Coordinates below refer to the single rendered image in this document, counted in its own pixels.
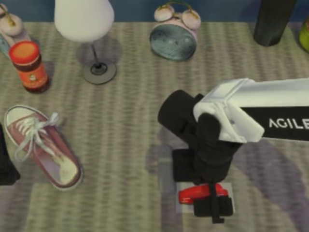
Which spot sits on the red stapler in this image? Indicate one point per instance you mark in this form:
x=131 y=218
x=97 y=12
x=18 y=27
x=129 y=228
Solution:
x=193 y=193

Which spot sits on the pink alarm clock blue face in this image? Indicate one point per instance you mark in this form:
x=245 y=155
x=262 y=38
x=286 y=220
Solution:
x=171 y=41
x=10 y=26

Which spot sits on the red canvas sneaker white laces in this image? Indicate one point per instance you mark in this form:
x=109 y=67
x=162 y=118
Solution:
x=48 y=147

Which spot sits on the black bottle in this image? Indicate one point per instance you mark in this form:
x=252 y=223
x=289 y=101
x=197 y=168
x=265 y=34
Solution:
x=271 y=21

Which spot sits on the yellow-green object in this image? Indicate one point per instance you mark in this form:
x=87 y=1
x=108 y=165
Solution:
x=304 y=37

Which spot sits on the black object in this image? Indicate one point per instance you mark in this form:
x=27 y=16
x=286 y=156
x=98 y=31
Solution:
x=6 y=159

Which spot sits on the white table lamp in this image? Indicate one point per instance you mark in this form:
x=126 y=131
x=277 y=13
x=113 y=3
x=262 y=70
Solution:
x=82 y=19

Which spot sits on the orange jar with red lid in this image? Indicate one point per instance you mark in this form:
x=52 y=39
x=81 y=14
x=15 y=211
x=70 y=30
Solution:
x=30 y=70

